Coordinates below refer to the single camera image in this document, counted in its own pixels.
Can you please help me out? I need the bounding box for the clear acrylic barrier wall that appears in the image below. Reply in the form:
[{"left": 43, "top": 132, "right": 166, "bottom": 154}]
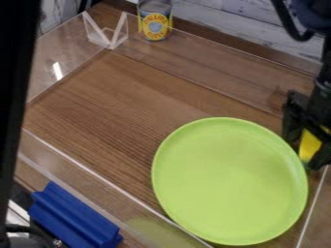
[{"left": 16, "top": 6, "right": 331, "bottom": 248}]

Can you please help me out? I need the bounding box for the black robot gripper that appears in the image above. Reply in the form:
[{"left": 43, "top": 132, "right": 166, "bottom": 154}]
[{"left": 282, "top": 90, "right": 331, "bottom": 171}]

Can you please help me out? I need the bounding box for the clear acrylic corner bracket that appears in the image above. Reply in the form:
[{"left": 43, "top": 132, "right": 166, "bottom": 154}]
[{"left": 83, "top": 12, "right": 128, "bottom": 50}]

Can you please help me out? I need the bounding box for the green round plate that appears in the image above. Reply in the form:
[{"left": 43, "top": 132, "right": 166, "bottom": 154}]
[{"left": 151, "top": 117, "right": 310, "bottom": 246}]

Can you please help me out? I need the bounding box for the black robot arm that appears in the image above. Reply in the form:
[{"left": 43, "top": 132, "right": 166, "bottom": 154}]
[{"left": 271, "top": 0, "right": 331, "bottom": 171}]

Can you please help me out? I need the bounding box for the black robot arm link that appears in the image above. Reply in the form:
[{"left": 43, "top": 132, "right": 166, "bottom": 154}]
[{"left": 0, "top": 0, "right": 43, "bottom": 248}]

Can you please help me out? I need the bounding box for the blue plastic clamp block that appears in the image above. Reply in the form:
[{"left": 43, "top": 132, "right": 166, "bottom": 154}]
[{"left": 28, "top": 182, "right": 123, "bottom": 248}]

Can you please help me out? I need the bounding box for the black cable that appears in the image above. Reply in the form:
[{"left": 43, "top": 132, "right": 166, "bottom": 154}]
[{"left": 270, "top": 0, "right": 318, "bottom": 43}]

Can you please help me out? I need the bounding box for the yellow toy banana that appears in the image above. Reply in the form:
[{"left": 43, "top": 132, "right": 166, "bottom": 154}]
[{"left": 299, "top": 130, "right": 322, "bottom": 164}]

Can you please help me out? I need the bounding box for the yellow labelled tin can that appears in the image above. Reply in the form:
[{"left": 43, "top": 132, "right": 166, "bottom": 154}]
[{"left": 138, "top": 0, "right": 174, "bottom": 42}]

